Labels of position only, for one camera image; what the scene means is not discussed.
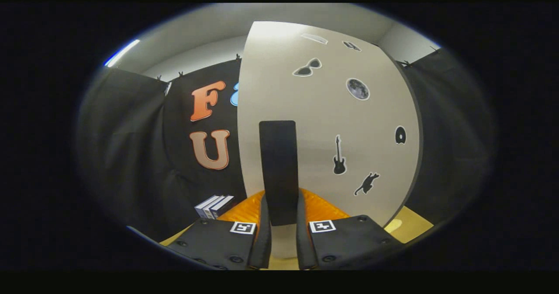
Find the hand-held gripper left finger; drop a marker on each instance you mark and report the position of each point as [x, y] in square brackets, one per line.
[218, 243]

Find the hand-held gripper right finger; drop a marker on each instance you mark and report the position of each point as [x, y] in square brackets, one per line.
[349, 241]

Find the beige cabinet door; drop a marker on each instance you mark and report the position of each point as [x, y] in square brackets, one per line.
[279, 75]

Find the black backdrop cloth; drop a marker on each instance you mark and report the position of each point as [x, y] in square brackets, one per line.
[131, 154]

